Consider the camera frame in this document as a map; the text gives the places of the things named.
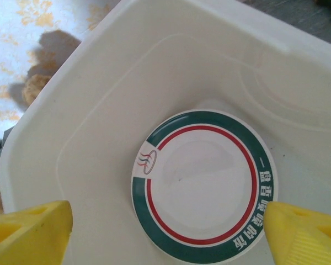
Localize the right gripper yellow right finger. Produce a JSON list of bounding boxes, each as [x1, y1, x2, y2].
[[263, 202, 331, 265]]

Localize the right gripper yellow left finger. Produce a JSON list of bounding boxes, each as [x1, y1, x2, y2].
[[0, 200, 73, 265]]

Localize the white plate green red rings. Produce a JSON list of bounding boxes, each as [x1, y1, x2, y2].
[[131, 109, 279, 264]]

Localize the white plastic bin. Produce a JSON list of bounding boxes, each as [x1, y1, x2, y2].
[[0, 0, 331, 265]]

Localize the brown plush toy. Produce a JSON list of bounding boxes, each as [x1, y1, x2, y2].
[[0, 73, 52, 219]]

